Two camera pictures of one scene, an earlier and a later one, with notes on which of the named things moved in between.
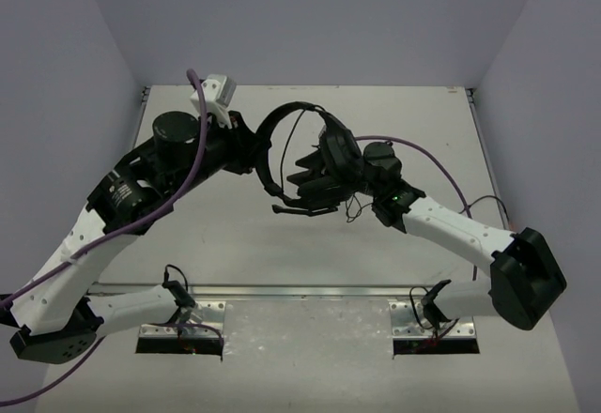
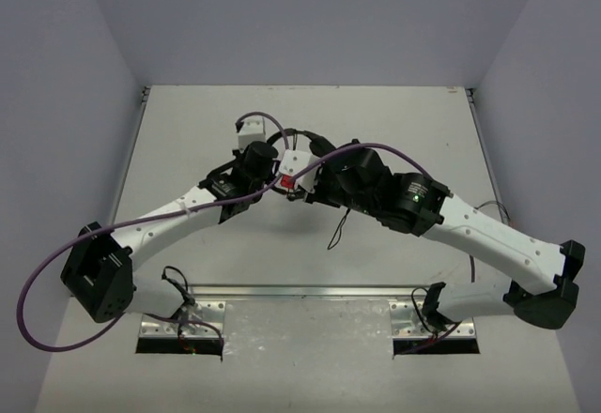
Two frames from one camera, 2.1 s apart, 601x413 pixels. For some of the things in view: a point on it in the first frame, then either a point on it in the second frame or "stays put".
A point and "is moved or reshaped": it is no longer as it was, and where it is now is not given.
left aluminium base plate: (205, 320) stays put
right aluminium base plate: (408, 321) stays put
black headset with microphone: (321, 184) is moved or reshaped
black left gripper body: (239, 145) to (262, 184)
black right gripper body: (346, 175) stays put
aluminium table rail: (158, 290) stays put
